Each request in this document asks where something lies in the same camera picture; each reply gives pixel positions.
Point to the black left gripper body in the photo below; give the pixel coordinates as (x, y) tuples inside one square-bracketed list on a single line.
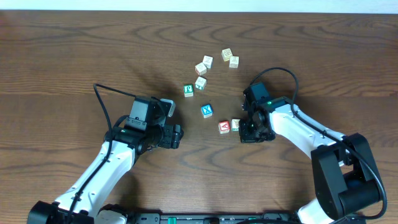
[(170, 137)]

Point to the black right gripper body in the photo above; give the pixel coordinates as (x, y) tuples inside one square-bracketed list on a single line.
[(252, 132)]

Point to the engraved number wooden block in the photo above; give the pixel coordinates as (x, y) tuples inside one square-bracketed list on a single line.
[(235, 124)]

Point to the red A wooden block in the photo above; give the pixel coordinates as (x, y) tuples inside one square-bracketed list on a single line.
[(224, 127)]

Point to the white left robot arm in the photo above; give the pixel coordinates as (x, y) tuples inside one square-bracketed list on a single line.
[(83, 201)]

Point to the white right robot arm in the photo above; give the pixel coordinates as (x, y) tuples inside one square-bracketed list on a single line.
[(348, 186)]

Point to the blue X wooden block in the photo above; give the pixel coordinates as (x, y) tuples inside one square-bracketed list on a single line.
[(207, 111)]

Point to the green letter wooden block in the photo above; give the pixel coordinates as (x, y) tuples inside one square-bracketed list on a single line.
[(188, 90)]

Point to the green edged wooden block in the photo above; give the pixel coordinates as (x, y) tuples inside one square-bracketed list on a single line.
[(200, 83)]

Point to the pale engraved wooden block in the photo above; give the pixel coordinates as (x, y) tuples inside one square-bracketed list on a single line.
[(233, 62)]

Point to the red M wooden block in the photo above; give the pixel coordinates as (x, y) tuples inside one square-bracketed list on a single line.
[(200, 69)]

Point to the tan engraved wooden block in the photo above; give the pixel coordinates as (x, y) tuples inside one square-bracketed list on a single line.
[(226, 54)]

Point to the plain engraved wooden block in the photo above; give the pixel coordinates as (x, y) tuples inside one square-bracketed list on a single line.
[(208, 61)]

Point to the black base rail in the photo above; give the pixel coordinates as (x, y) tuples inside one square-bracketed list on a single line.
[(226, 218)]

